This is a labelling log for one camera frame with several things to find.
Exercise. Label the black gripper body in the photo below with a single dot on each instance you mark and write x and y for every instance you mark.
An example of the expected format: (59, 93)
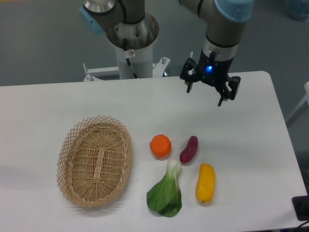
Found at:
(210, 71)

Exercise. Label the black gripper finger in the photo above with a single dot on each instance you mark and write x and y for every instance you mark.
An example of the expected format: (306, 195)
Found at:
(229, 89)
(186, 76)

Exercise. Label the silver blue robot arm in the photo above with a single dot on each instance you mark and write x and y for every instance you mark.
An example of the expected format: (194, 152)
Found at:
(132, 31)

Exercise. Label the yellow mango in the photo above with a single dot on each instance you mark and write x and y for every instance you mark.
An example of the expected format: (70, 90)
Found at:
(206, 183)

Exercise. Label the purple sweet potato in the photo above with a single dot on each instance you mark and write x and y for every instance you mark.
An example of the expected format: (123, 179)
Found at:
(190, 150)

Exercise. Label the white furniture leg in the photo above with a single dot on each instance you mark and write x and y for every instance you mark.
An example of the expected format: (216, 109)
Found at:
(300, 108)

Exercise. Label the orange fruit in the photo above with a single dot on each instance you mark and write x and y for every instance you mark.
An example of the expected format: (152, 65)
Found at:
(160, 146)

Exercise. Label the blue object in background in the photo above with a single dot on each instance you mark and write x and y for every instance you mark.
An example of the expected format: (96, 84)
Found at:
(298, 9)

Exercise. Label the green bok choy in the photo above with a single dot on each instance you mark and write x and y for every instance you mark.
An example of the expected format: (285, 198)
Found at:
(165, 196)

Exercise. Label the woven wicker basket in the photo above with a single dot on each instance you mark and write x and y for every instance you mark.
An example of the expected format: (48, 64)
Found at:
(95, 161)

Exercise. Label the black device at edge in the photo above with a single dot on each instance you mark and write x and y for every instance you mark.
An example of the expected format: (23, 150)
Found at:
(301, 207)

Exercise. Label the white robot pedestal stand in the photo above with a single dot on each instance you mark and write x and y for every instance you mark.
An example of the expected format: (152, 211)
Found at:
(131, 64)

